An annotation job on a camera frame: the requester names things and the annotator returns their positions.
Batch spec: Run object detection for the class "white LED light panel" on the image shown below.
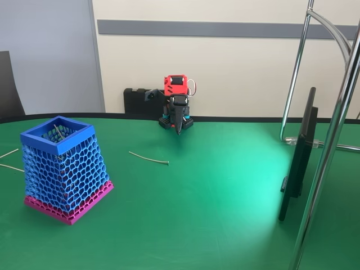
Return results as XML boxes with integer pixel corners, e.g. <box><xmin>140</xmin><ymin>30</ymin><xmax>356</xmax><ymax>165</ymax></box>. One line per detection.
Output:
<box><xmin>278</xmin><ymin>87</ymin><xmax>320</xmax><ymax>223</ymax></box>

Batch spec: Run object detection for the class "black plastic case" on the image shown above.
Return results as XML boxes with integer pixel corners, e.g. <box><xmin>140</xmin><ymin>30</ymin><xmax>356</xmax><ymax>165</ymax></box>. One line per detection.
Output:
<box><xmin>123</xmin><ymin>87</ymin><xmax>166</xmax><ymax>114</ymax></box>

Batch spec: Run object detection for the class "clear plastic clip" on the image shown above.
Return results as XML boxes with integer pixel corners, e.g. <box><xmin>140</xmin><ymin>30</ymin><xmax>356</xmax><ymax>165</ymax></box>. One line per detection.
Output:
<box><xmin>285</xmin><ymin>136</ymin><xmax>322</xmax><ymax>149</ymax></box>

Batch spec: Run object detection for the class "black gripper camera mount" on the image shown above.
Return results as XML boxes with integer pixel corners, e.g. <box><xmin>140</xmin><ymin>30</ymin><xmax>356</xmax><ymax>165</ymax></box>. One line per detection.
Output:
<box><xmin>143</xmin><ymin>88</ymin><xmax>159</xmax><ymax>102</ymax></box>

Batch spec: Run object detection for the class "chrome tube stand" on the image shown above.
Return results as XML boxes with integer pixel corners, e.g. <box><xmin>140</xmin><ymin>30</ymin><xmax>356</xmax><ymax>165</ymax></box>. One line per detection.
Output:
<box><xmin>278</xmin><ymin>0</ymin><xmax>360</xmax><ymax>270</ymax></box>

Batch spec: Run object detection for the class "blue and pink mesh basket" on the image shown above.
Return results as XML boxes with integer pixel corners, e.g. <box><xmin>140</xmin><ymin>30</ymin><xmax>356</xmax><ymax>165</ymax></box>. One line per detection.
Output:
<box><xmin>20</xmin><ymin>115</ymin><xmax>116</xmax><ymax>226</ymax></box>

